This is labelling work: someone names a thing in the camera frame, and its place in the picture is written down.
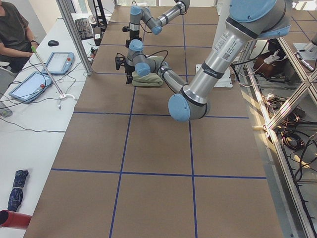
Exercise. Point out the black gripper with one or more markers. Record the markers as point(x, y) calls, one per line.
point(129, 69)
point(134, 34)

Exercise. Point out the olive green long-sleeve shirt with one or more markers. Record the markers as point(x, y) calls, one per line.
point(143, 77)

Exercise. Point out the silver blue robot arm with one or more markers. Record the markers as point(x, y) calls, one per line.
point(138, 14)
point(248, 20)

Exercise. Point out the black keyboard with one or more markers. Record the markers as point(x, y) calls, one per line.
point(84, 28)

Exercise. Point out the far blue teach pendant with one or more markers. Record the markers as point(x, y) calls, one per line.
point(59, 63)

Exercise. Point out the blue teach pendant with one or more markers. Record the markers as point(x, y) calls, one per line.
point(30, 88)
point(59, 63)

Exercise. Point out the black computer mouse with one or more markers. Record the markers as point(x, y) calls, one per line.
point(52, 43)

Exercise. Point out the long grabber stick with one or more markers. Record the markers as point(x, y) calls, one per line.
point(62, 94)

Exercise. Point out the near blue teach pendant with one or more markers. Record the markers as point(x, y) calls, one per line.
point(30, 88)

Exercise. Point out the seated person in green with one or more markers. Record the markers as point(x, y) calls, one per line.
point(16, 37)

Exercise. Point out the folded dark blue umbrella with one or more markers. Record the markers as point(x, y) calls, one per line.
point(16, 195)

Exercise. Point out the red cylinder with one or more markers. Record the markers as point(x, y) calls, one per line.
point(15, 220)

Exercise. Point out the aluminium frame post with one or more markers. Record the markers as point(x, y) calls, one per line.
point(70, 25)

